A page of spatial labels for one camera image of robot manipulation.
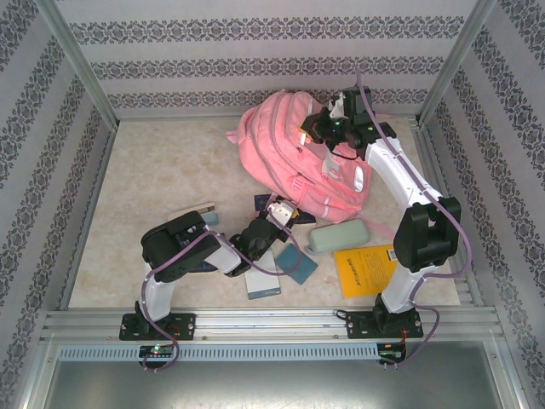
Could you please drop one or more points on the navy blue book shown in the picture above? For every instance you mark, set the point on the navy blue book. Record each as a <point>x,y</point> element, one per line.
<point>260,202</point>

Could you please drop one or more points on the pink backpack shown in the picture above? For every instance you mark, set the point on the pink backpack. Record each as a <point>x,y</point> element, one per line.
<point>272,140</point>

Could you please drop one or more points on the grid notebook with teal cover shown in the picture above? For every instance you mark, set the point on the grid notebook with teal cover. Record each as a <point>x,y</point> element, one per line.
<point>262,283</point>

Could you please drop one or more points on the pale green glasses case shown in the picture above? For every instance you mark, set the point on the pale green glasses case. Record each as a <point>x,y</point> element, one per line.
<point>336,236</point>

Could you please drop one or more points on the light blue small card case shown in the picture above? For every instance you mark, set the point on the light blue small card case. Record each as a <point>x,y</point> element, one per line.
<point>211,219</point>

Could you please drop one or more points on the blue leather wallet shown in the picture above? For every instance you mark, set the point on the blue leather wallet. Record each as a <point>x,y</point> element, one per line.
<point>298,266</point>

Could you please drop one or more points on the beige-edged book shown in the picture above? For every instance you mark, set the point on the beige-edged book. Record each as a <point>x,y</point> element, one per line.
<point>187,213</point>

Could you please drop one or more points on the yellow book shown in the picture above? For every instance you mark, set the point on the yellow book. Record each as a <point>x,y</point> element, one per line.
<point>362,272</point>

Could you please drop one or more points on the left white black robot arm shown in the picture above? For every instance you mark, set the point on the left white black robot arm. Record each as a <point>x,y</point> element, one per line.
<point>213,251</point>

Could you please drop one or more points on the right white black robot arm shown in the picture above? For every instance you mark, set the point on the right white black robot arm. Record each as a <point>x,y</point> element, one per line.
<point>396,170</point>

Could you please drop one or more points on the grey sheet metal panel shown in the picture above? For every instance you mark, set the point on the grey sheet metal panel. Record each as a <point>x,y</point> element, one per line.
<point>272,383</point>

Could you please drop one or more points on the left small circuit board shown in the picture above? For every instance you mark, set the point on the left small circuit board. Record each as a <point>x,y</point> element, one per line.
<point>157,350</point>

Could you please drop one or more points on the small circuit board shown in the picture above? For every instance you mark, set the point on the small circuit board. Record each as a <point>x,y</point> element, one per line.
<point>157,350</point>
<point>394,353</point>

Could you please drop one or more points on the right small circuit board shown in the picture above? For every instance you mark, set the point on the right small circuit board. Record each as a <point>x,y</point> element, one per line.
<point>394,353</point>

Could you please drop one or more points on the wide aluminium mounting rail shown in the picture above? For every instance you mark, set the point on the wide aluminium mounting rail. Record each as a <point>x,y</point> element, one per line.
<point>272,324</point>

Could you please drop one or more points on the aluminium frame post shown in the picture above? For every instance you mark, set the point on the aluminium frame post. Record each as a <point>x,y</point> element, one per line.
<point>76,64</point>
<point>457,61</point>

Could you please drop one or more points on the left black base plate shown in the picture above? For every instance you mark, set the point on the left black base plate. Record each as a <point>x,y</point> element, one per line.
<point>183,326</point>

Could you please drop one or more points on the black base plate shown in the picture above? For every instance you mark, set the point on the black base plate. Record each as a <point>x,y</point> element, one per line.
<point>183,326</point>
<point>357,326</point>

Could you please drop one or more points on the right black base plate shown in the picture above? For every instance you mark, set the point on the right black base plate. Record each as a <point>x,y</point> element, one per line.
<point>357,326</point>

